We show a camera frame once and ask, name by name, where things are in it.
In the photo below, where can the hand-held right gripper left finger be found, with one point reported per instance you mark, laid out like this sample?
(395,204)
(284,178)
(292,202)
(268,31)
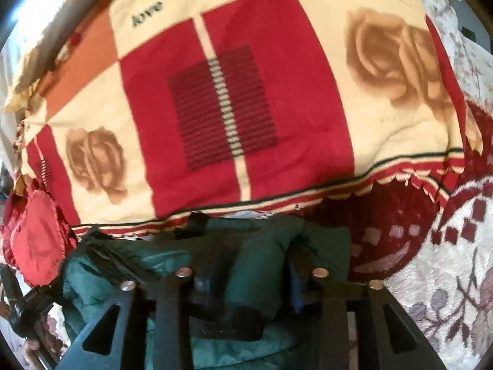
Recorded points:
(169,316)

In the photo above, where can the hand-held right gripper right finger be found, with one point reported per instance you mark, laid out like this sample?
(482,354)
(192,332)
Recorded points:
(295,291)

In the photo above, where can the green puffer jacket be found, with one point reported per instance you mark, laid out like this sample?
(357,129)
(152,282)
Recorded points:
(250,258)

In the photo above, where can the red heart-shaped ruffled pillow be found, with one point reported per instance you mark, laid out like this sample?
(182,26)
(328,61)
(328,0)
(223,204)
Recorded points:
(34,239)

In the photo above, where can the plush red and white blanket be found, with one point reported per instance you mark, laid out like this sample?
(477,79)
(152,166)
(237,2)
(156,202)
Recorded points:
(443,308)

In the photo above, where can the red and cream rose blanket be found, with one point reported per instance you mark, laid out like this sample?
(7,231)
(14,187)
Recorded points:
(231,104)

